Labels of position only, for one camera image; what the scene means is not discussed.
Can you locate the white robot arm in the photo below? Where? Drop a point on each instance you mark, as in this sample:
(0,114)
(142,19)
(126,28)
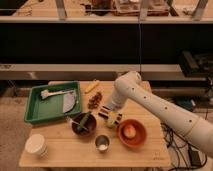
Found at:
(192,127)

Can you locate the grey plate in tray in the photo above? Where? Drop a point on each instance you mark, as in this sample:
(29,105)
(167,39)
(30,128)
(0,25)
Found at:
(69,101)

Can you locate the green plastic tray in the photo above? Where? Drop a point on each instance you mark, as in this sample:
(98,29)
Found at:
(51,109)

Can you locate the yellow corn cob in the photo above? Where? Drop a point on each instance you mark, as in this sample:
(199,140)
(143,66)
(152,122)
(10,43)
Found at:
(91,86)

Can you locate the striped black brown block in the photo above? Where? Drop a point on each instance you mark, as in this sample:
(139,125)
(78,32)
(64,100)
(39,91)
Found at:
(106,113)

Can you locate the green pear fruit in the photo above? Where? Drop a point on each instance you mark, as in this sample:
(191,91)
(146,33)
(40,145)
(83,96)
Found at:
(110,123)

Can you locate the green cucumber in bowl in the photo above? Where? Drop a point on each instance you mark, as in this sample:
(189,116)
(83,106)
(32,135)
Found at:
(83,121)

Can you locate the dark brown bowl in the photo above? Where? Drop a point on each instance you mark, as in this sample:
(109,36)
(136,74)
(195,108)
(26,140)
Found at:
(90,124)

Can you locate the metal spoon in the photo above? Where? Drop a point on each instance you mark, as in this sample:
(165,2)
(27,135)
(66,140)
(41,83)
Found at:
(69,120)

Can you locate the orange bowl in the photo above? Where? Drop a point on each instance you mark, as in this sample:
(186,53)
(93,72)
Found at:
(140,137)

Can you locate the small metal cup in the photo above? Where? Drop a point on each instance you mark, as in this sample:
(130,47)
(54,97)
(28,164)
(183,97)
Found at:
(102,143)

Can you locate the black box on shelf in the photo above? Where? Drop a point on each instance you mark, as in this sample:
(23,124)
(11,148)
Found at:
(198,65)

